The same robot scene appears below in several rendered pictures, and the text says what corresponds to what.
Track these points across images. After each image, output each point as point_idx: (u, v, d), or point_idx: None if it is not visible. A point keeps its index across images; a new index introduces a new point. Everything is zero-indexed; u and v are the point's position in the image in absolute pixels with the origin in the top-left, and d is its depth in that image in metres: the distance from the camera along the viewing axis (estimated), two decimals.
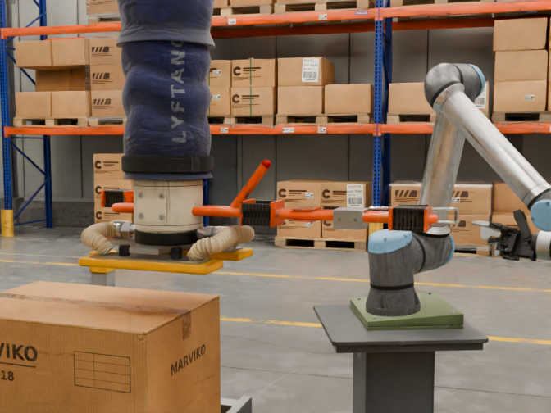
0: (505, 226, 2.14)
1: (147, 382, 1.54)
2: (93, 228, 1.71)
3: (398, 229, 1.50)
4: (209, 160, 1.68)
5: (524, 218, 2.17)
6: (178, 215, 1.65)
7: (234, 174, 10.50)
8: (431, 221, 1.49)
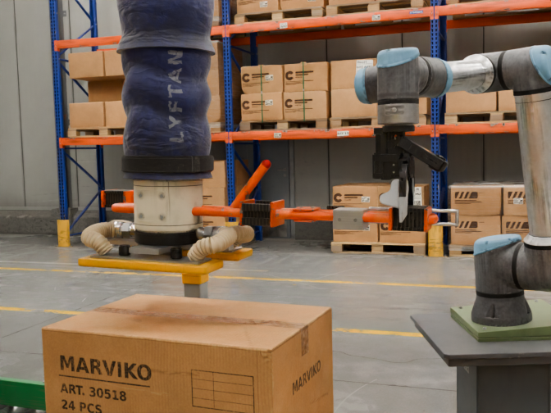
0: None
1: (273, 402, 1.43)
2: (93, 228, 1.71)
3: (398, 229, 1.50)
4: (209, 160, 1.68)
5: (434, 153, 1.51)
6: (178, 215, 1.65)
7: (286, 179, 10.41)
8: (431, 221, 1.49)
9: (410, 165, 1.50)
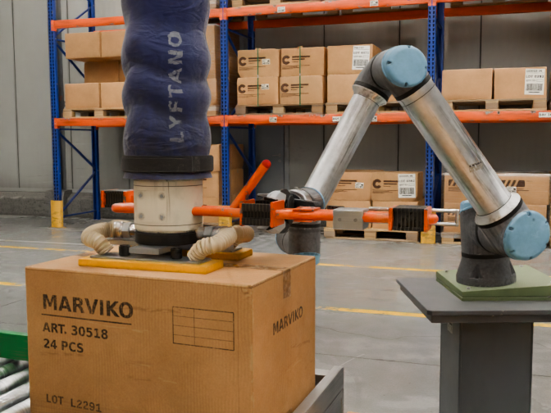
0: (285, 230, 1.72)
1: (252, 338, 1.44)
2: (93, 228, 1.71)
3: (398, 229, 1.50)
4: (209, 160, 1.68)
5: None
6: (178, 215, 1.65)
7: (281, 165, 10.41)
8: (431, 221, 1.49)
9: (291, 201, 1.73)
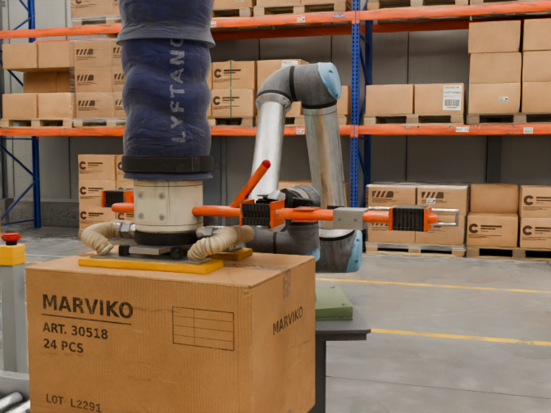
0: (284, 229, 1.73)
1: (252, 338, 1.44)
2: (93, 228, 1.71)
3: (398, 229, 1.50)
4: (209, 160, 1.68)
5: None
6: (178, 215, 1.65)
7: (218, 174, 10.62)
8: (431, 221, 1.49)
9: (290, 199, 1.74)
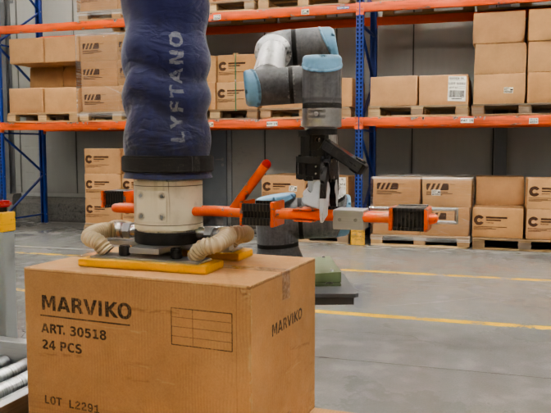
0: None
1: (251, 339, 1.44)
2: (93, 228, 1.71)
3: (398, 229, 1.50)
4: (209, 160, 1.68)
5: (355, 156, 1.57)
6: (178, 215, 1.65)
7: (224, 169, 10.63)
8: (431, 221, 1.49)
9: (331, 168, 1.56)
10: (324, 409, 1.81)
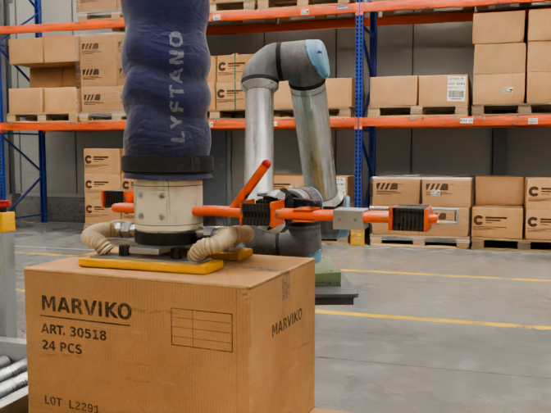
0: (285, 229, 1.73)
1: (251, 340, 1.44)
2: (93, 228, 1.71)
3: (398, 229, 1.50)
4: (209, 160, 1.68)
5: None
6: (178, 215, 1.65)
7: (223, 169, 10.63)
8: (431, 221, 1.49)
9: (290, 200, 1.74)
10: (324, 409, 1.81)
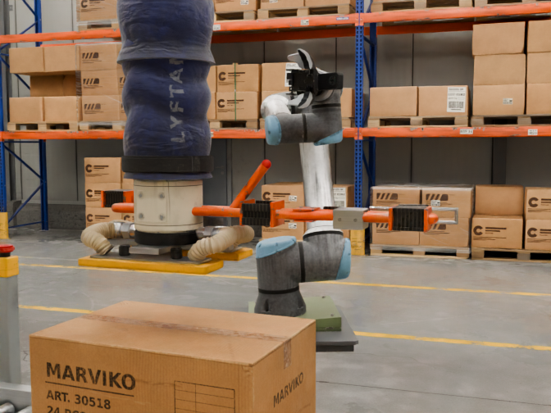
0: (312, 101, 1.92)
1: None
2: (93, 228, 1.71)
3: (398, 229, 1.50)
4: (209, 160, 1.68)
5: None
6: (178, 215, 1.65)
7: (224, 177, 10.66)
8: (431, 221, 1.49)
9: (316, 73, 1.92)
10: None
